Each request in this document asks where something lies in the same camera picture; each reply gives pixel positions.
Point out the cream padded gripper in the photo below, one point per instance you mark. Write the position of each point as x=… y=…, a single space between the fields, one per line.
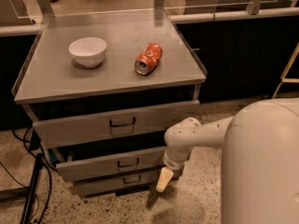
x=172 y=162

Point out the grey drawer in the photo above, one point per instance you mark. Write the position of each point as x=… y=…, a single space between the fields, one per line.
x=86 y=163
x=102 y=126
x=132 y=180

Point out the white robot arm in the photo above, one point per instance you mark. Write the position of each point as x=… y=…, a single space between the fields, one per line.
x=259 y=163

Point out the grey bottom drawer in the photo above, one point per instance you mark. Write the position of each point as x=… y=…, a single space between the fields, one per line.
x=132 y=180

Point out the grey metal drawer cabinet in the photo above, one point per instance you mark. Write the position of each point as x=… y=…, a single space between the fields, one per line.
x=55 y=86

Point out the grey top drawer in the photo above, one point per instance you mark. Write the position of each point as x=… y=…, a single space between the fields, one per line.
x=102 y=126

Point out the crushed orange soda can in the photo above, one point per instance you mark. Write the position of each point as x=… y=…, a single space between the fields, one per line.
x=148 y=59

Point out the black power strip bar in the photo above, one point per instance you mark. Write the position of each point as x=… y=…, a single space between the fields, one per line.
x=31 y=191

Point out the white ceramic bowl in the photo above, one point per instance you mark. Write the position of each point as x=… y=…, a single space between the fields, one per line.
x=88 y=51

